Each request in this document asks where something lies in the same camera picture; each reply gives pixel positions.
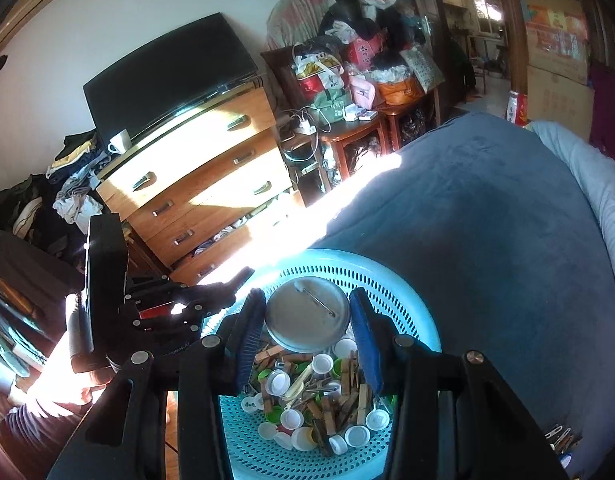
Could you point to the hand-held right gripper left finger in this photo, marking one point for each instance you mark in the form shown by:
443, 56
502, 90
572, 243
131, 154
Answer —
250, 335

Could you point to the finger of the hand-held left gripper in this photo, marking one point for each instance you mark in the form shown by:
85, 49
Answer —
212, 291
192, 327

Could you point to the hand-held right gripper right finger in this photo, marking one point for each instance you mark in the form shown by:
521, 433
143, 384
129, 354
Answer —
368, 342

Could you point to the round metal pin badge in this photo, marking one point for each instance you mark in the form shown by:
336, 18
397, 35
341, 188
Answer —
297, 320

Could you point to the light blue perforated basket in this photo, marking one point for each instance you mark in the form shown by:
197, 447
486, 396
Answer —
392, 290

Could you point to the person's left forearm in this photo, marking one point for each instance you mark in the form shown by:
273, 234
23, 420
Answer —
42, 410

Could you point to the pile of wooden clothespins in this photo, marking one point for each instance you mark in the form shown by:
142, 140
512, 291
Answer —
347, 400

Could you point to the pile of bottle caps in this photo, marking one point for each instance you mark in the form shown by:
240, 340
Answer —
297, 415

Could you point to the wooden chest of drawers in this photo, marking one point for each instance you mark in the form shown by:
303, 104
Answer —
212, 180

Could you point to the white mug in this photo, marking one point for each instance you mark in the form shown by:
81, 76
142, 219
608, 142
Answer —
119, 141

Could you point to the dark blue blanket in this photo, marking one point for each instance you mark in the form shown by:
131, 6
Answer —
487, 220

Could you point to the white power strip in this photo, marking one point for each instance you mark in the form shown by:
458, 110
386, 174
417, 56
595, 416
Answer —
305, 126

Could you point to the black flat television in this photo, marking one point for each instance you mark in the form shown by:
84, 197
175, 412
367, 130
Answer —
167, 80

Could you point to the wooden side table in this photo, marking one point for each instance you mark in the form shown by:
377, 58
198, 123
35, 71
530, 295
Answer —
352, 132

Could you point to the wooden clothespin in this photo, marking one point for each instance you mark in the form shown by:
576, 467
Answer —
567, 442

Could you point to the green bag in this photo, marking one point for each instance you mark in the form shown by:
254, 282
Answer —
332, 102

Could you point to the blue bottle cap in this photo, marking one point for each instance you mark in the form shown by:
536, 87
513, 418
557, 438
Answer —
567, 461

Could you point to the red and white bag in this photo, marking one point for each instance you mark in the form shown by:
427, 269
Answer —
317, 77

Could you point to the pink bag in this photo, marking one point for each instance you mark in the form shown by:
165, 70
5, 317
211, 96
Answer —
362, 91

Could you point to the orange bag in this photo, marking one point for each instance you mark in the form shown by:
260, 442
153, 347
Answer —
400, 87

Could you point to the red and white packet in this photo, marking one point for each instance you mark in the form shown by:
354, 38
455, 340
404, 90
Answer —
517, 109

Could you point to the printed cushion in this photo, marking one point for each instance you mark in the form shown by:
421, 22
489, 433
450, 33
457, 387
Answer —
425, 67

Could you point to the red printed box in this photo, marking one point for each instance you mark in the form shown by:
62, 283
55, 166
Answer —
365, 55

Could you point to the grey quilt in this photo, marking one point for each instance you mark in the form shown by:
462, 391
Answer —
597, 175

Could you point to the round wicker chair back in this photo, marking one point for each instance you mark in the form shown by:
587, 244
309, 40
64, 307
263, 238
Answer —
297, 5

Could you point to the pile of black clothes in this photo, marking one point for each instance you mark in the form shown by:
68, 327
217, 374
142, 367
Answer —
352, 17

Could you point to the maroon cloth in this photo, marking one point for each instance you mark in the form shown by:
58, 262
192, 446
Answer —
610, 110

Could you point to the stack of cardboard boxes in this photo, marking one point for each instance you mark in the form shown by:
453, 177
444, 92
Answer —
557, 60

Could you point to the wooden door post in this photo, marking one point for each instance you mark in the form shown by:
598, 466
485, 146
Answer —
512, 25

